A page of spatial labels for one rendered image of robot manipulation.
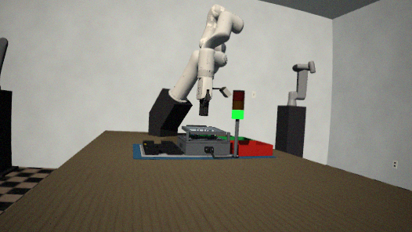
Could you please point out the red bin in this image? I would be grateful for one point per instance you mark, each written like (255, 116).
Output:
(252, 148)

